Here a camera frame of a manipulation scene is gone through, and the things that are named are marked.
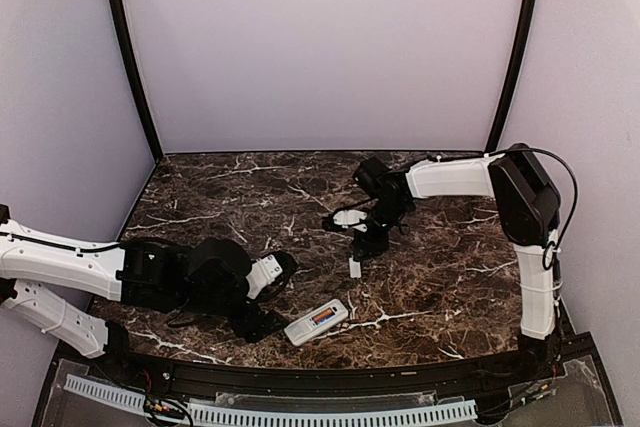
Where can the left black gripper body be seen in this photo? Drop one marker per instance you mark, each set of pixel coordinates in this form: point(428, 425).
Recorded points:
point(246, 327)

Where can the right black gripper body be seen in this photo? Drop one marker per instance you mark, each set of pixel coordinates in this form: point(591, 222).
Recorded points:
point(380, 241)

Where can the white battery cover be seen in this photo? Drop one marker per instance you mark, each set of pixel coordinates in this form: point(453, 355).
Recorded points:
point(354, 268)

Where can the orange battery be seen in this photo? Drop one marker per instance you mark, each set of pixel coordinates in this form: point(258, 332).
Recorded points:
point(324, 311)

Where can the white remote control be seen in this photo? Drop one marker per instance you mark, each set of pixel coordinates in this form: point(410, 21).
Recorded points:
point(304, 329)

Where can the blue battery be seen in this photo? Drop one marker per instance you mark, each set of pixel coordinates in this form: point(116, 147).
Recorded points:
point(323, 317)

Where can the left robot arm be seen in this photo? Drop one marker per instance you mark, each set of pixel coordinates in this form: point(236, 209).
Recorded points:
point(216, 278)

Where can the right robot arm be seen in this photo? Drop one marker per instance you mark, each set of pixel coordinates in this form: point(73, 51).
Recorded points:
point(510, 187)

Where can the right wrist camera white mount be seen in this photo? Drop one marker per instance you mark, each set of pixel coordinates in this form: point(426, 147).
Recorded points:
point(344, 219)

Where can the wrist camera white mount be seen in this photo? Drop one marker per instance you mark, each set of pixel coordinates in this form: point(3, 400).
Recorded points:
point(344, 219)
point(270, 275)

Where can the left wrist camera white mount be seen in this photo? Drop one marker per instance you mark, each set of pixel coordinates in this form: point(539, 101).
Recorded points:
point(270, 275)

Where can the white slotted cable duct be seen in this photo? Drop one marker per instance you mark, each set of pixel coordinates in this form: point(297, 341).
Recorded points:
point(229, 409)

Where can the black front rail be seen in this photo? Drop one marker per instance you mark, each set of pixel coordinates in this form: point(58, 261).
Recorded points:
point(191, 379)

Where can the right black frame post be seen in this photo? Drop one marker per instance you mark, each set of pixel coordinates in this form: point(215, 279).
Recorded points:
point(512, 74)

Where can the black frame post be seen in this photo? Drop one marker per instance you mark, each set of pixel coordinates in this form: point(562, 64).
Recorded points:
point(134, 78)
point(512, 74)

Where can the left black frame post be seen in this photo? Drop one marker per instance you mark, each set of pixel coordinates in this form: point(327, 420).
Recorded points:
point(134, 78)

